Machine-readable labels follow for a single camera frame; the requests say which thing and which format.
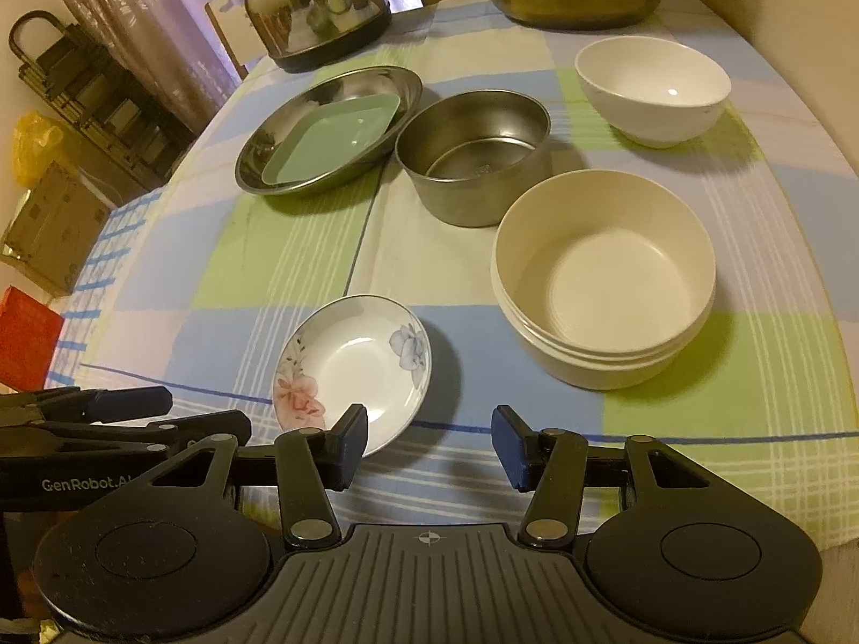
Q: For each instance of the green square dish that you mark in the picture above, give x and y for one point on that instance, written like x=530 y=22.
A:
x=329 y=141

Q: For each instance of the lace curtain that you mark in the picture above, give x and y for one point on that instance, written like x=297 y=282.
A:
x=154 y=7

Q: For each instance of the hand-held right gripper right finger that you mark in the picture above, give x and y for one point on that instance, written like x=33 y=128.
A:
x=507 y=449

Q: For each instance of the white ceramic bowl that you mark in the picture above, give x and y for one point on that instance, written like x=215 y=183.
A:
x=651 y=87

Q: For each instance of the yellow plastic bag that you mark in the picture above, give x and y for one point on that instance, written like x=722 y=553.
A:
x=37 y=147

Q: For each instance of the steel bowl with dishes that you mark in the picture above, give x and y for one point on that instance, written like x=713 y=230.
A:
x=302 y=107

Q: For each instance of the red box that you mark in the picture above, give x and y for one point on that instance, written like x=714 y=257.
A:
x=27 y=335

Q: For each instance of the stainless steel bowl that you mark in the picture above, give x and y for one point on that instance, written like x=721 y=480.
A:
x=470 y=161

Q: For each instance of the light wooden chair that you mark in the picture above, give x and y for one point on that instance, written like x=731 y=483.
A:
x=228 y=33

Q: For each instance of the cardboard box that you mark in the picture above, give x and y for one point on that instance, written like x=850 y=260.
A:
x=54 y=228

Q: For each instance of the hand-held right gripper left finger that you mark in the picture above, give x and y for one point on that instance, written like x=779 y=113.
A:
x=350 y=446

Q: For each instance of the checked tablecloth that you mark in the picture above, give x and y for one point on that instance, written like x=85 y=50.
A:
x=268 y=261

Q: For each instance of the stainless steel kettle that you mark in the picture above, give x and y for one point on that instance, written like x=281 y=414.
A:
x=315 y=7

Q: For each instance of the black metal rack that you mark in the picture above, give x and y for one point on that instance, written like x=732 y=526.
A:
x=107 y=107

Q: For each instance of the small floral ceramic dish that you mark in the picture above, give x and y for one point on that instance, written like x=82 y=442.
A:
x=349 y=369

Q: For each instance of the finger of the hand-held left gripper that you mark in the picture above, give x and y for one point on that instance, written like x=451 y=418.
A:
x=201 y=428
x=127 y=404

